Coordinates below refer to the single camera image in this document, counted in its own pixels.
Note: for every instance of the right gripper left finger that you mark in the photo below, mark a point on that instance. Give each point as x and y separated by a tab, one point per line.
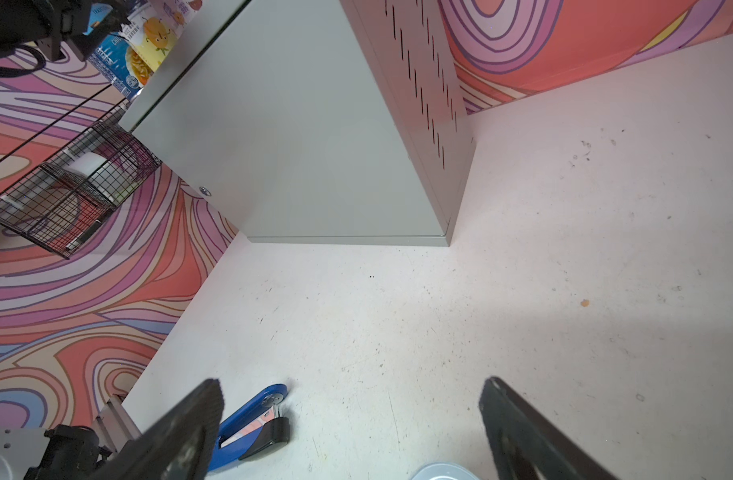
178	446

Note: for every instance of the aluminium front rail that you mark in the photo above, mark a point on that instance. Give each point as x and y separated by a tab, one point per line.
114	427

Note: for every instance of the grey metal cabinet box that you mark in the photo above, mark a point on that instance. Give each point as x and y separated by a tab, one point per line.
325	122

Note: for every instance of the black wire basket left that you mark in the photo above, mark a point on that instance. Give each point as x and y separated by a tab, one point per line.
59	211

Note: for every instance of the light blue labelled can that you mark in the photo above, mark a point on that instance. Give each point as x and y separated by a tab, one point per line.
121	66

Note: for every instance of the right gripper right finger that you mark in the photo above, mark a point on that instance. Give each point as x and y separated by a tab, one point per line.
525	444

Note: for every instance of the blue black stapler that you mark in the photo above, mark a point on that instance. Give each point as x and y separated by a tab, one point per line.
256	429

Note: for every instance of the white lid can back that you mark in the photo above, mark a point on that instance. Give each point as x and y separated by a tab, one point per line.
148	34

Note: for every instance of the white lid can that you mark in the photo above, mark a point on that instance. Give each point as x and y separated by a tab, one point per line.
444	471
148	34

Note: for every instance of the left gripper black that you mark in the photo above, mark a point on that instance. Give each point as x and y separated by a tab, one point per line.
41	27

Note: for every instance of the white tape roll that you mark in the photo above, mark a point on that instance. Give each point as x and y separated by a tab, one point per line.
101	174

